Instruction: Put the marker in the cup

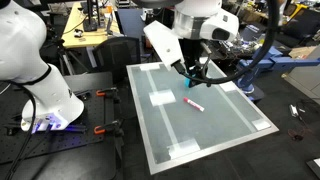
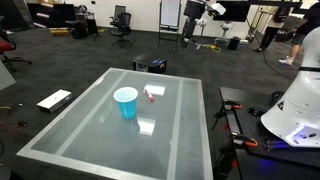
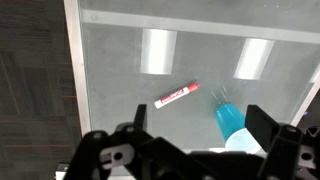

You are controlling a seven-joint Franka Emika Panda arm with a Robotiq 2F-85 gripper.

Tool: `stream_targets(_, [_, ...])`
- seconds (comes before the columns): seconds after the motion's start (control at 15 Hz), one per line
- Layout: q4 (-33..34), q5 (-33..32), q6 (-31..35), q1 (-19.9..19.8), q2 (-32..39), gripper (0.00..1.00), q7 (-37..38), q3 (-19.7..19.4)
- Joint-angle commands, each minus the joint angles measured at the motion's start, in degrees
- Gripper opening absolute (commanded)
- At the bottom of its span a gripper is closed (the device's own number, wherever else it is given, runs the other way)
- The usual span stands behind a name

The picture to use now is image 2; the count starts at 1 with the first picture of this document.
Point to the black knob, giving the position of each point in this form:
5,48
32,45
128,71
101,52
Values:
256,111

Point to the black wall monitor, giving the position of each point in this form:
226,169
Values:
233,11

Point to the small black floor object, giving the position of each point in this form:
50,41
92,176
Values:
22,123

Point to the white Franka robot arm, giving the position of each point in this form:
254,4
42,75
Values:
293,110

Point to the orange and black clamp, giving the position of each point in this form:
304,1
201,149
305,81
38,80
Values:
245,140
231,106

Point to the white stand machine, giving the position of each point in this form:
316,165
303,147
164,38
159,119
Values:
226,30

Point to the red office chair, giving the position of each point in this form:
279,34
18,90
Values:
5,45

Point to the white device on tripod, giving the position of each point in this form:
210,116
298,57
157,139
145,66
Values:
201,22

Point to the black bin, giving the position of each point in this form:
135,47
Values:
234,43

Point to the person in black trousers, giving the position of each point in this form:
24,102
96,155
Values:
268,33

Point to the grey panel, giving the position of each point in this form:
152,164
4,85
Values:
5,78

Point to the black case with blue label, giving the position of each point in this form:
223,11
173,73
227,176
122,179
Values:
150,63

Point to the person in shorts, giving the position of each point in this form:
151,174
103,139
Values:
295,46

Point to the black office chair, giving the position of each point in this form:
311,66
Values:
124,28
118,11

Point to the black shelf desk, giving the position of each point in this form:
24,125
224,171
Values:
53,15

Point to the blue plastic cup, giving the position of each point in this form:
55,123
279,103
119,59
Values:
127,103

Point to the black cart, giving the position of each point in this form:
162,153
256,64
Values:
78,28

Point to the red and white marker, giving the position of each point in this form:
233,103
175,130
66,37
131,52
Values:
149,95

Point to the white flat box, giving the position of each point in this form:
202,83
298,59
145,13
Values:
54,100

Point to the yellow wooden box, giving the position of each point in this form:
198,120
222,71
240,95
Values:
59,32

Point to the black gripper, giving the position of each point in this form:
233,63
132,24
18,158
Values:
194,9

